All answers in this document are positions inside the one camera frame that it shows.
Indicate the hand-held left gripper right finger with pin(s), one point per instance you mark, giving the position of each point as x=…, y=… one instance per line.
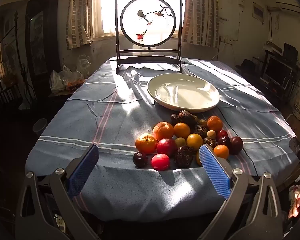
x=215, y=171

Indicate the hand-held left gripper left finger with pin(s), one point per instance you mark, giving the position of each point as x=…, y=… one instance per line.
x=83, y=171

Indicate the small orange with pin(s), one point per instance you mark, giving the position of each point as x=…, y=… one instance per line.
x=221, y=151

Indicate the small yellow fruit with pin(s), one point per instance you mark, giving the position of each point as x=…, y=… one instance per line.
x=197, y=158

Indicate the small dark passion fruit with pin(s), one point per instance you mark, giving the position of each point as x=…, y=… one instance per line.
x=210, y=142
x=175, y=118

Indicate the dark purple plum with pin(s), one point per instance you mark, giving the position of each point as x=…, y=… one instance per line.
x=236, y=145
x=224, y=142

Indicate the wrinkled dark passion fruit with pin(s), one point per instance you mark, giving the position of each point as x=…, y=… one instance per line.
x=201, y=130
x=187, y=117
x=184, y=157

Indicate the yellow orange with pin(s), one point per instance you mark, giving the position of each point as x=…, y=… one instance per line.
x=194, y=142

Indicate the tan longan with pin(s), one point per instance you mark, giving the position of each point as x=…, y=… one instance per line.
x=211, y=134
x=203, y=123

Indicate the bright red plum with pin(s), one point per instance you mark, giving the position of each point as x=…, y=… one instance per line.
x=222, y=133
x=160, y=161

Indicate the yellow green longan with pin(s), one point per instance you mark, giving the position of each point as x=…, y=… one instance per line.
x=180, y=142

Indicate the round orange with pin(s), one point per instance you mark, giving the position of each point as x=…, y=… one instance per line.
x=215, y=123
x=182, y=130

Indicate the dark red plum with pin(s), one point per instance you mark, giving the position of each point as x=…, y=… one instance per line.
x=167, y=147

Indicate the dark red cherry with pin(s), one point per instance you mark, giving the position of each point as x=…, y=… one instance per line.
x=140, y=159

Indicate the orange mandarin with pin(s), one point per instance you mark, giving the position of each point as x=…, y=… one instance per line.
x=146, y=143
x=163, y=130

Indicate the white ceramic plate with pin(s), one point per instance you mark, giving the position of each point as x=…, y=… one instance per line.
x=183, y=92

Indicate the person's right hand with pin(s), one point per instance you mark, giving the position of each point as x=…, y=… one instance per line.
x=297, y=203

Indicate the blue striped tablecloth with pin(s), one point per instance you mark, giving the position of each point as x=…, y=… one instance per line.
x=102, y=120

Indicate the white cup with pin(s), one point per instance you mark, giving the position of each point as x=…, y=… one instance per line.
x=40, y=127

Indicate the computer monitor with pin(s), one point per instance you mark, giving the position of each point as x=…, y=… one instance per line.
x=277, y=70

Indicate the black hat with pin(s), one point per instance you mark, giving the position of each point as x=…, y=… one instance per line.
x=247, y=65

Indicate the clear plastic bags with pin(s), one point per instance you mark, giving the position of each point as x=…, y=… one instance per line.
x=67, y=77

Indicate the metal coat stand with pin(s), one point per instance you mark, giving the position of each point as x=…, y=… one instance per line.
x=20, y=55

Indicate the dark wooden cabinet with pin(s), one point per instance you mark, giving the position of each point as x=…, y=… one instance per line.
x=42, y=42

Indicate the checked curtain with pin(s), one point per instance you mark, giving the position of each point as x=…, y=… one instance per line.
x=78, y=15
x=201, y=12

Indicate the round bird painting table screen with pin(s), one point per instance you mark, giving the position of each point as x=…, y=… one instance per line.
x=148, y=20

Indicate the bright window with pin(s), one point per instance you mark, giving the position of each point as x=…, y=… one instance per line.
x=107, y=5

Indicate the wall electric box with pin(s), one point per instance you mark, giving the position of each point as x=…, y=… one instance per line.
x=258, y=12

